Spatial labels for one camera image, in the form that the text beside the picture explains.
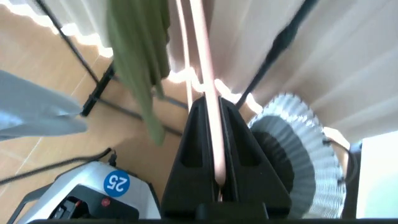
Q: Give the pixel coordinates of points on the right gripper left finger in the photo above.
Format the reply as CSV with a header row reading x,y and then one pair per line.
x,y
186,186

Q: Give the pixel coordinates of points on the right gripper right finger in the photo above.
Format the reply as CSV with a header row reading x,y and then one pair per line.
x,y
258,186

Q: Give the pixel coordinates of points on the pink clothes hanger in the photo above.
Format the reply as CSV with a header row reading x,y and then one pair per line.
x,y
208,77

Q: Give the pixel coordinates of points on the green printed shirt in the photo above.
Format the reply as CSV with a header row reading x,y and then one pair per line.
x,y
136,46

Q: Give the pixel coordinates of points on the pale grey garment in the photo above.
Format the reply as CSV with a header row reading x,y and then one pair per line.
x,y
31,109

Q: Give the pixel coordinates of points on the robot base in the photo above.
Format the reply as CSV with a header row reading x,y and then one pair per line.
x,y
87,180

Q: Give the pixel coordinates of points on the white laundry basket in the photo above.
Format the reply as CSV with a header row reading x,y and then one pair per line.
x,y
311,149

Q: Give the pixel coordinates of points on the black clothes rack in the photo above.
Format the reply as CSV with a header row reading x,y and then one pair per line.
x,y
96,90

